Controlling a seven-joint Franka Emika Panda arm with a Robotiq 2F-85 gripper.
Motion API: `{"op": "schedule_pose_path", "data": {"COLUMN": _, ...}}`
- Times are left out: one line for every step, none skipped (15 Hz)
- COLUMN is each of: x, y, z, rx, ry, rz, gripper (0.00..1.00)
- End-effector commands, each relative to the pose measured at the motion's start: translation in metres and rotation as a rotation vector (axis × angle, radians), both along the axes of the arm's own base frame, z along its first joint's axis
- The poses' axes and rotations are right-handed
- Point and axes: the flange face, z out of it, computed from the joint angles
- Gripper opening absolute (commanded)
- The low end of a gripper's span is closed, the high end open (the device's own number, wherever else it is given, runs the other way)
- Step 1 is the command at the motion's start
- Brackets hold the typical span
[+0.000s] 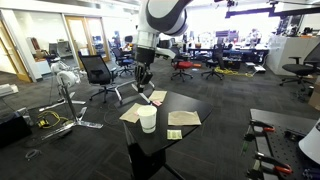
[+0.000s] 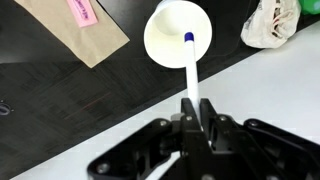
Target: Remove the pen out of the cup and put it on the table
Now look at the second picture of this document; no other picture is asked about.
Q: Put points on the green object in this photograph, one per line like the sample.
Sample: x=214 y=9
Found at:
x=310 y=6

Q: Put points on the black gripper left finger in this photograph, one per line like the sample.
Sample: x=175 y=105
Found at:
x=191 y=143

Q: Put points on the white paper cup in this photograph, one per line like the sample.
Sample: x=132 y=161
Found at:
x=166 y=36

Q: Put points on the small brown paper envelope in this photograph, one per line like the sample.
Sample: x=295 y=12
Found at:
x=86 y=43

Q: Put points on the pink label on envelope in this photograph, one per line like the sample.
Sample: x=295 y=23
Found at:
x=82 y=12

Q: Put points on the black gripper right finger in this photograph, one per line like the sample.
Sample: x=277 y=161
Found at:
x=253 y=150

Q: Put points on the crumpled white cloth bag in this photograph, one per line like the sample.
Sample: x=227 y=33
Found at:
x=270 y=26

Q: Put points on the white pen blue cap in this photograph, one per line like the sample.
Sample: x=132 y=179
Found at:
x=191 y=73

